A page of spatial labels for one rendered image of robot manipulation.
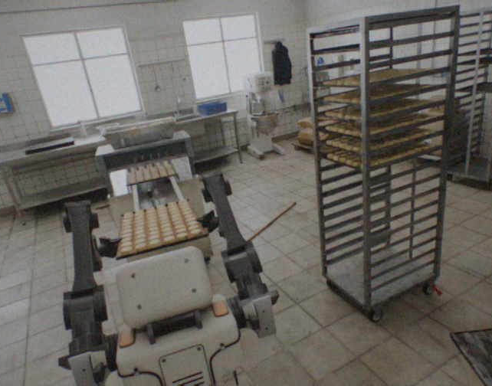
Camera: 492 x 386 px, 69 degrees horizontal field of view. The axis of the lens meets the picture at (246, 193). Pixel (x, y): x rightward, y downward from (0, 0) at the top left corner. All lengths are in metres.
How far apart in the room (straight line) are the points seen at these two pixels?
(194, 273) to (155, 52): 5.52
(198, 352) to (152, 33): 5.67
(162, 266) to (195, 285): 0.09
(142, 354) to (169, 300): 0.12
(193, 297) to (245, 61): 6.23
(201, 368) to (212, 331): 0.09
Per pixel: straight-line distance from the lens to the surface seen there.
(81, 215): 1.24
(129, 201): 2.98
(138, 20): 6.21
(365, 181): 2.05
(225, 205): 1.17
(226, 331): 0.88
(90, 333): 1.01
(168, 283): 0.87
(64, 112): 6.12
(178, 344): 0.88
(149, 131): 2.89
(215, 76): 6.64
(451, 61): 2.38
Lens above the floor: 1.74
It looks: 21 degrees down
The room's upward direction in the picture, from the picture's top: 8 degrees counter-clockwise
